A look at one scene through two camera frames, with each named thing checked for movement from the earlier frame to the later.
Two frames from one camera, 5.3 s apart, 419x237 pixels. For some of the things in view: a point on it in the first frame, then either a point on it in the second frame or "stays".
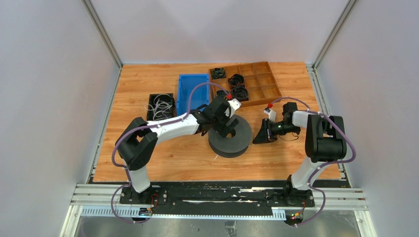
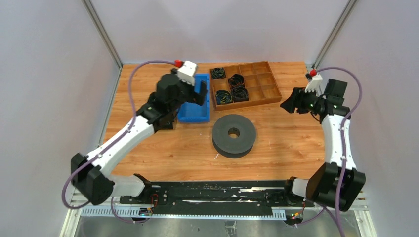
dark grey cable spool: [233, 147] stays
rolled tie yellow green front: [221, 93] stays
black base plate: [216, 197] stays
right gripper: [266, 134] -> [296, 100]
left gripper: [225, 129] -> [199, 98]
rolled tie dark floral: [240, 93] stays
